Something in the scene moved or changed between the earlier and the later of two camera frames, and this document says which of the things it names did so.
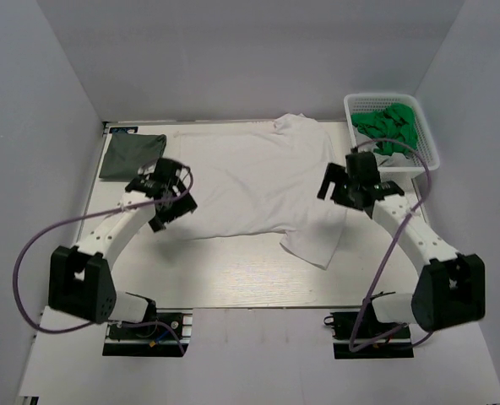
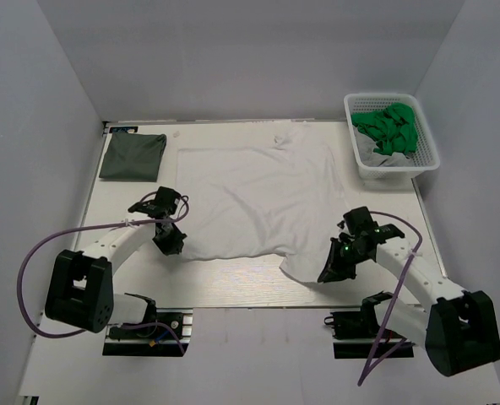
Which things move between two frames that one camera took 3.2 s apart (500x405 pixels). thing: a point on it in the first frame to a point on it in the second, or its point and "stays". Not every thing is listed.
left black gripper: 183,205 to 175,245
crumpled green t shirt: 395,122 stays
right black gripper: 334,173 to 334,269
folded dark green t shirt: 128,153 stays
